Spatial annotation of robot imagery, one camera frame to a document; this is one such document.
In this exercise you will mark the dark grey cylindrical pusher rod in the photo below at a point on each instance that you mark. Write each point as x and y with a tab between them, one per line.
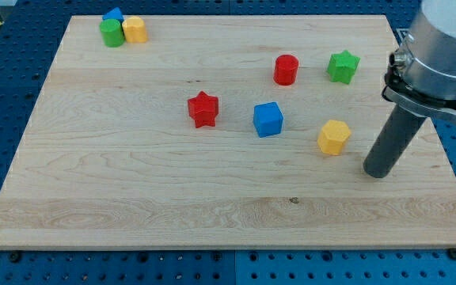
395	136

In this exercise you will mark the red star block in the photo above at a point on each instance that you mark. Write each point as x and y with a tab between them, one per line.
203	109

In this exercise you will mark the red cylinder block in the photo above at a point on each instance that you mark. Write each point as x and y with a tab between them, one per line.
286	69

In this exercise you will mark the yellow heart block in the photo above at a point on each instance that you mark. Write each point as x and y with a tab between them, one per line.
134	29

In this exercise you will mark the light wooden board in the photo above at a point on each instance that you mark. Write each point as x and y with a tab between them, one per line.
111	160

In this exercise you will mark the green cylinder block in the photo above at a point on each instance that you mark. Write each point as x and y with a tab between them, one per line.
112	33

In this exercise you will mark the blue triangle block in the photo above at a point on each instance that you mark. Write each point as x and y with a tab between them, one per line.
115	14

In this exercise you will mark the blue cube block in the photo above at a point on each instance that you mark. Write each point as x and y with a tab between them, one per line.
267	119

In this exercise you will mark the yellow hexagon block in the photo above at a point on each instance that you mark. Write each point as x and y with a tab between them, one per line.
333	137

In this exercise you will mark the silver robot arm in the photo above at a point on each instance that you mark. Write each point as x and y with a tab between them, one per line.
420	81

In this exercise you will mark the green star block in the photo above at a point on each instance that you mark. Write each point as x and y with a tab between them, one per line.
342	67

